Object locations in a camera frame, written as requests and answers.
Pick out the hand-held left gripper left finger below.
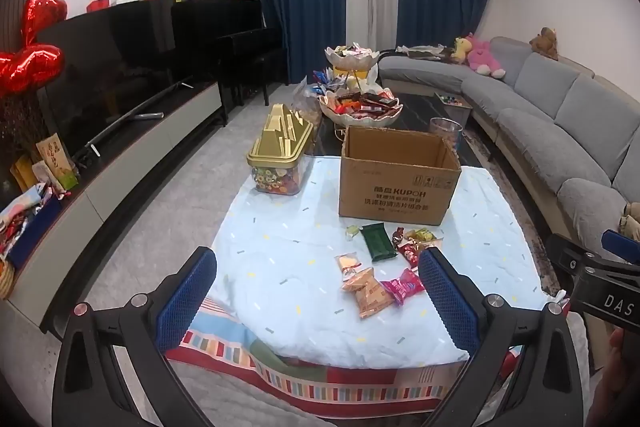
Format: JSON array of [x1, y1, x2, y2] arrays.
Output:
[[51, 246, 218, 427]]

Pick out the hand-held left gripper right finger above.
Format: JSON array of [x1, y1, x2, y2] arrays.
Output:
[[417, 247, 586, 427]]

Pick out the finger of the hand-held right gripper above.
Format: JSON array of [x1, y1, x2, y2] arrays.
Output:
[[601, 229, 640, 265], [545, 233, 608, 282]]

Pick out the pink red snack packet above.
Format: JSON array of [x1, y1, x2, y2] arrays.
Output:
[[380, 268, 426, 306]]

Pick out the dark green snack packet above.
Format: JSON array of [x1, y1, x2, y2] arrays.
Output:
[[360, 223, 399, 263]]

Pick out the white snack packet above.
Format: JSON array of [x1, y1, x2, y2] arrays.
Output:
[[334, 253, 362, 275]]

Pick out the brown cardboard box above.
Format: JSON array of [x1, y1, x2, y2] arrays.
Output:
[[338, 125, 462, 228]]

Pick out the blue box of snacks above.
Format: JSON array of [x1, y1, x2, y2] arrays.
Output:
[[0, 184, 63, 268]]

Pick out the person's right hand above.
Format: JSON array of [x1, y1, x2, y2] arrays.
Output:
[[606, 327, 640, 427]]

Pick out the colourful striped blanket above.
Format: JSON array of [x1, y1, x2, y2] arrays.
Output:
[[165, 294, 521, 420]]

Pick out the grey television cabinet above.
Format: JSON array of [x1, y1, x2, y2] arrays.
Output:
[[0, 82, 223, 343]]

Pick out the grey sectional sofa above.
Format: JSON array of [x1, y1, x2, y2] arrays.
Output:
[[377, 36, 640, 253]]

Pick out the glass jar of nuts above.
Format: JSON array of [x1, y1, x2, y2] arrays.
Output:
[[430, 118, 463, 152]]

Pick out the black coffee table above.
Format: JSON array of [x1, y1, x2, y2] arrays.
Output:
[[305, 79, 496, 168]]

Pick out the gold lid candy container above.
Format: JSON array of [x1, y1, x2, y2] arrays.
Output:
[[246, 103, 316, 195]]

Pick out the small tray of candies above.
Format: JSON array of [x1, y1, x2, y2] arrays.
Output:
[[434, 92, 473, 115]]

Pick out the white two-tier bowl stand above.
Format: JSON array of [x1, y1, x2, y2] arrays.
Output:
[[318, 44, 403, 148]]

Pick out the beige printed boxes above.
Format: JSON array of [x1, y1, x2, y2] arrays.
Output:
[[10, 134, 81, 192]]

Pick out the snack pile in large bowl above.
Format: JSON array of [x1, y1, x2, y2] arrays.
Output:
[[332, 91, 396, 112]]

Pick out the brown teddy bear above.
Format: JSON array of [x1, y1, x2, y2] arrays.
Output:
[[530, 27, 559, 60]]

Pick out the pink plush toy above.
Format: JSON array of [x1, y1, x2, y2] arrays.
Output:
[[467, 34, 506, 79]]

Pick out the papers on sofa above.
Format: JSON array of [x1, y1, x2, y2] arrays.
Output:
[[395, 43, 453, 58]]

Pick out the black flat television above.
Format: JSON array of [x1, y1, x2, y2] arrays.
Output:
[[35, 0, 196, 162]]

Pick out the loose pile of snack packets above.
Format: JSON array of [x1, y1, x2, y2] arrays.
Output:
[[312, 69, 341, 88]]

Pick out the snack pile in small bowl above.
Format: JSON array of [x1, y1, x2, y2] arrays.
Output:
[[330, 42, 373, 56]]

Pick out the black upright piano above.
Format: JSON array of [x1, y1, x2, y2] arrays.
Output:
[[170, 0, 288, 105]]

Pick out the red foil balloon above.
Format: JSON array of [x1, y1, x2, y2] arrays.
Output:
[[20, 0, 68, 45], [0, 44, 66, 100]]

